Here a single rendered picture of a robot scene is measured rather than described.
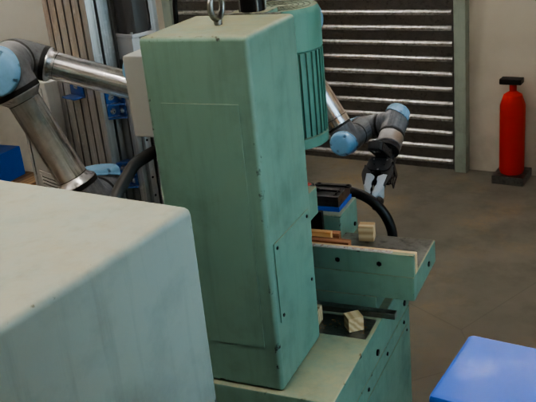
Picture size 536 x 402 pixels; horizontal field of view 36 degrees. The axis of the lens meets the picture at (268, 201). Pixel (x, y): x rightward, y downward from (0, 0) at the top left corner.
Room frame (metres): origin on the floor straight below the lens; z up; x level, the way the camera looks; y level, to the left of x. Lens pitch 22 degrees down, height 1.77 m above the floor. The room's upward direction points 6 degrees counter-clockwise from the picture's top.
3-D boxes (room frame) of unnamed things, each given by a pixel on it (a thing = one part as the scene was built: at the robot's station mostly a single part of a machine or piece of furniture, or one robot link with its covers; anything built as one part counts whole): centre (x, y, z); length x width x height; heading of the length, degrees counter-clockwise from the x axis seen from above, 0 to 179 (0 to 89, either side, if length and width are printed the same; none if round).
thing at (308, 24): (1.80, -0.07, 1.35); 0.18 x 0.18 x 0.31
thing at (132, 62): (1.57, 0.20, 1.40); 0.10 x 0.06 x 0.16; 154
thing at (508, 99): (4.41, -1.42, 0.30); 0.19 x 0.18 x 0.60; 147
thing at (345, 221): (1.98, -0.14, 0.91); 0.15 x 0.14 x 0.09; 64
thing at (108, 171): (2.21, 0.47, 0.98); 0.13 x 0.12 x 0.14; 175
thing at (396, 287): (1.90, -0.11, 0.87); 0.61 x 0.30 x 0.06; 64
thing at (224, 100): (1.54, 0.06, 1.16); 0.22 x 0.22 x 0.72; 64
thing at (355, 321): (1.61, -0.17, 0.82); 0.04 x 0.03 x 0.03; 103
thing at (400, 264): (1.77, -0.04, 0.93); 0.60 x 0.02 x 0.06; 64
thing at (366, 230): (1.87, -0.24, 0.92); 0.04 x 0.03 x 0.04; 71
